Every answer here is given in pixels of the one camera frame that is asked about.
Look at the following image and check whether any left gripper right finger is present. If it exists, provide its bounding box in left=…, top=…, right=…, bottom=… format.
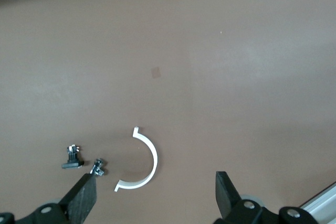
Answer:
left=213, top=170, right=320, bottom=224

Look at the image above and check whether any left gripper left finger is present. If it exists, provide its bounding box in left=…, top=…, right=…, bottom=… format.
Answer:
left=0, top=173, right=97, bottom=224

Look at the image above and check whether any small black switch part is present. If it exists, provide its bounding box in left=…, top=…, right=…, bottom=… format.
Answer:
left=61, top=143, right=86, bottom=169

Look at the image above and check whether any small metal switch part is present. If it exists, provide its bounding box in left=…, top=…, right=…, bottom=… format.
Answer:
left=89, top=157, right=108, bottom=177

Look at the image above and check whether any white plastic half ring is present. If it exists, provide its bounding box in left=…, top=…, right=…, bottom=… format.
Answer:
left=113, top=126, right=159, bottom=193

